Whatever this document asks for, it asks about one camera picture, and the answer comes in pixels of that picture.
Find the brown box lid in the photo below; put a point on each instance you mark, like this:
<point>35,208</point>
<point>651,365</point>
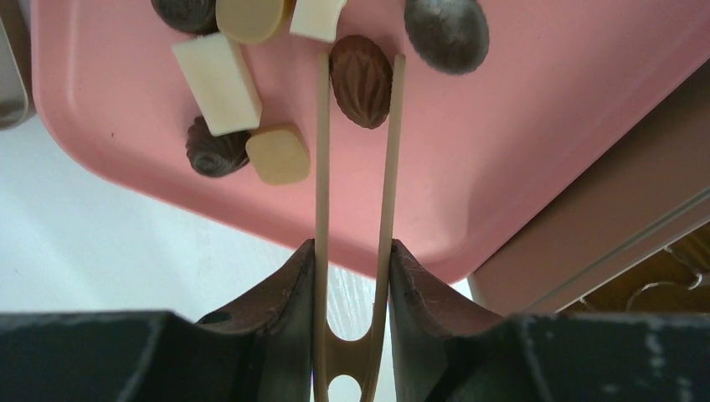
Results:
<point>16,70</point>

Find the gold chocolate box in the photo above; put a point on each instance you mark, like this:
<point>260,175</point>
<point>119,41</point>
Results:
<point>650,188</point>

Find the dark oval chocolate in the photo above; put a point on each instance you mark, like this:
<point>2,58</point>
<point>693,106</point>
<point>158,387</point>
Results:
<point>450,36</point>

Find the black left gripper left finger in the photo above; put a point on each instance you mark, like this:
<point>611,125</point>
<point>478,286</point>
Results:
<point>255,348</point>

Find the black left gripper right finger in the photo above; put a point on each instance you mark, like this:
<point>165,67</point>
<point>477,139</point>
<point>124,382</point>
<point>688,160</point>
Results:
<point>448,348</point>

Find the beige rounded chocolate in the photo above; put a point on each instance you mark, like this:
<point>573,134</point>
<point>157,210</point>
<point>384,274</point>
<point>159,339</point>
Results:
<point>279,154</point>

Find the pink plastic tray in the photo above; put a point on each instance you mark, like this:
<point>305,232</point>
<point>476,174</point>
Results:
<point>480,153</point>

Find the white rectangular chocolate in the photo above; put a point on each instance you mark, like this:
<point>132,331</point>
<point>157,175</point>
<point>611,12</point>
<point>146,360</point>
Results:
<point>221,83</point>

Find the brown ribbed oval chocolate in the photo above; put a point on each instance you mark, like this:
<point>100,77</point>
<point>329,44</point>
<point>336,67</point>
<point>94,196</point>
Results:
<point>362,78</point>

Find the dark swirl chocolate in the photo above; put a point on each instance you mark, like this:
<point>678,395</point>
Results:
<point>215,156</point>

